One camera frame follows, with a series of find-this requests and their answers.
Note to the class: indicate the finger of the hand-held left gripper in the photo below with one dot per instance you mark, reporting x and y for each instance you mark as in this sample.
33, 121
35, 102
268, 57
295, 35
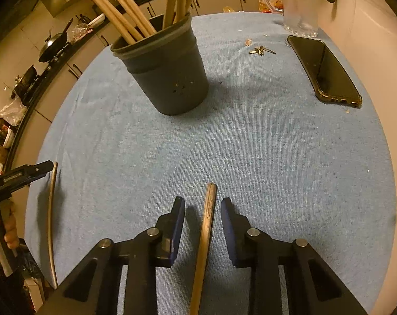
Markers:
39, 169

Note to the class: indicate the person's left hand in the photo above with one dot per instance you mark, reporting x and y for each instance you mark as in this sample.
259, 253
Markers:
11, 226

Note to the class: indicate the black smartphone in rugged case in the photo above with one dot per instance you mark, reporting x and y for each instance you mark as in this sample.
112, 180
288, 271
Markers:
326, 69

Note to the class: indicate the blue towel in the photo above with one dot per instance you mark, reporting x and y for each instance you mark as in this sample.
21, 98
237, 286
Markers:
251, 144

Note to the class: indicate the dark cooking pot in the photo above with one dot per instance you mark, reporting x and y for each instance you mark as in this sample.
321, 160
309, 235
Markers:
24, 80

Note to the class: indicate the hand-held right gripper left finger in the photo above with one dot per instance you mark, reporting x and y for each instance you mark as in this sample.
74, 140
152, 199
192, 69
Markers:
178, 229

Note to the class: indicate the black wok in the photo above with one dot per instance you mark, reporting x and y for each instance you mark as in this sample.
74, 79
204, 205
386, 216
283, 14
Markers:
52, 46

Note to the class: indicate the white bowl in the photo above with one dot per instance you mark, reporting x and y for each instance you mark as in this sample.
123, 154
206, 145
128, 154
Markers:
96, 21

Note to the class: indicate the small brass keys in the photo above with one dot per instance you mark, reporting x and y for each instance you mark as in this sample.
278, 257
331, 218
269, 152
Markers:
260, 51

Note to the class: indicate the clear glass pitcher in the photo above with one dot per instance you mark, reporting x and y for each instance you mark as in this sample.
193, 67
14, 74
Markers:
296, 6

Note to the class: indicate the black utensil holder cup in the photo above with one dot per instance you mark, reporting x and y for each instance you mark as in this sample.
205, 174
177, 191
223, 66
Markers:
165, 72

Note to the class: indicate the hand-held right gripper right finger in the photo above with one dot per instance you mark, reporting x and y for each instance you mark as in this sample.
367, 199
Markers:
228, 236

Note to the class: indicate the clear plastic bag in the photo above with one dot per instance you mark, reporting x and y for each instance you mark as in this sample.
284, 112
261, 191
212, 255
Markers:
12, 111

